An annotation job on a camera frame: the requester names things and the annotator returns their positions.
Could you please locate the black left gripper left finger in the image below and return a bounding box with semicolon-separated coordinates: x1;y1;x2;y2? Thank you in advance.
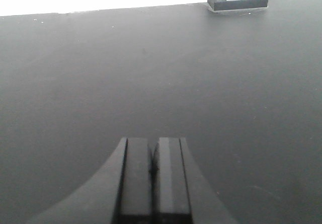
28;137;152;223

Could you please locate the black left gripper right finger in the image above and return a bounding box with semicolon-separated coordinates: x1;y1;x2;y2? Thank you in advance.
153;137;237;223

